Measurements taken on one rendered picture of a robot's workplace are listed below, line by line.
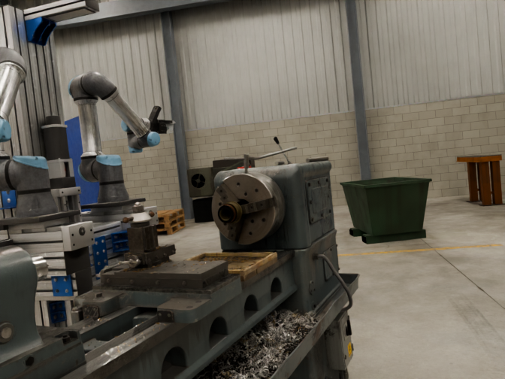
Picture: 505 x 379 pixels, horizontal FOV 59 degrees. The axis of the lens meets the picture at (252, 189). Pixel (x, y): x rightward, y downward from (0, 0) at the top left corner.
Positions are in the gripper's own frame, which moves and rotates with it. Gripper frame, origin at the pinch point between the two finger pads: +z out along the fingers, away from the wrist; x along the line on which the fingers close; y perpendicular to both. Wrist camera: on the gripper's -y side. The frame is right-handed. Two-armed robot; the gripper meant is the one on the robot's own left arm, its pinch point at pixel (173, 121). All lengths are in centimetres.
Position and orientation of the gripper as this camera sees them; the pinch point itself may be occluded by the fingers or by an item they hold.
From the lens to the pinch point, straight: 275.1
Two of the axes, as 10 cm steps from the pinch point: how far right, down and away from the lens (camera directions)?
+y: -0.1, 9.9, 1.4
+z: 6.2, -1.0, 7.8
